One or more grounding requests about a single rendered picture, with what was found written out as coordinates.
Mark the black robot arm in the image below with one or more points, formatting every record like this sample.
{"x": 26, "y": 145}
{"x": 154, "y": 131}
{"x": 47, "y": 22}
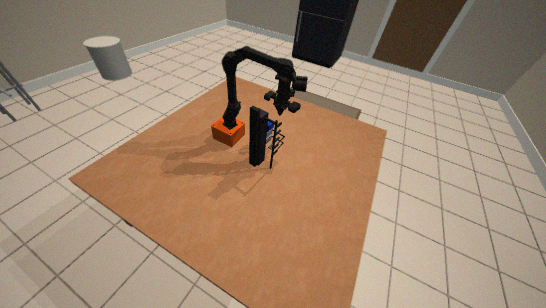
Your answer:
{"x": 283, "y": 66}

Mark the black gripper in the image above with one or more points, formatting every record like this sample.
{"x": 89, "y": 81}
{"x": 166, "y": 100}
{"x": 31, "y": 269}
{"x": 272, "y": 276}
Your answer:
{"x": 281, "y": 101}

